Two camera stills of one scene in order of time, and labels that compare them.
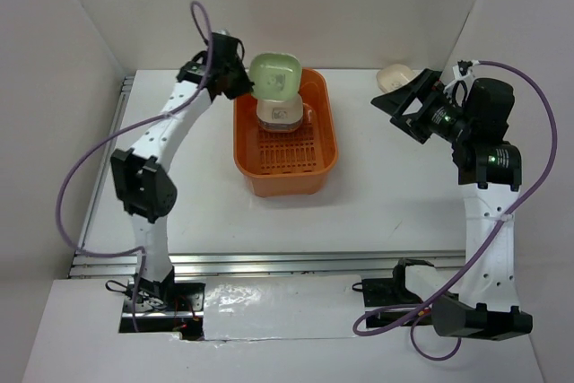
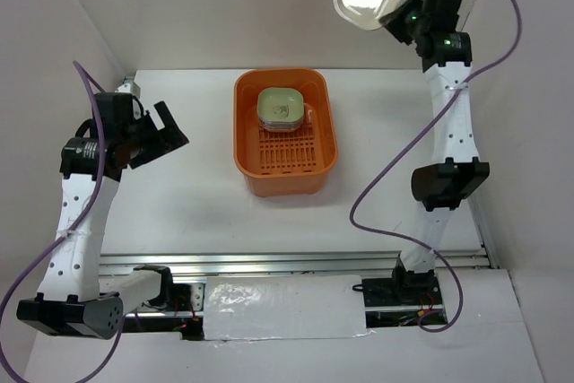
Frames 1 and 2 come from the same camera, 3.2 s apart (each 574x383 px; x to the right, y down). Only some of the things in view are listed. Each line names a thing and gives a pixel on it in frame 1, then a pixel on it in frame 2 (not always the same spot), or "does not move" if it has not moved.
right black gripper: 398,100 → 392,21
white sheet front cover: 246,308 does not move
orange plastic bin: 280,164 does not move
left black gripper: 244,86 → 166,139
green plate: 275,76 → 280,104
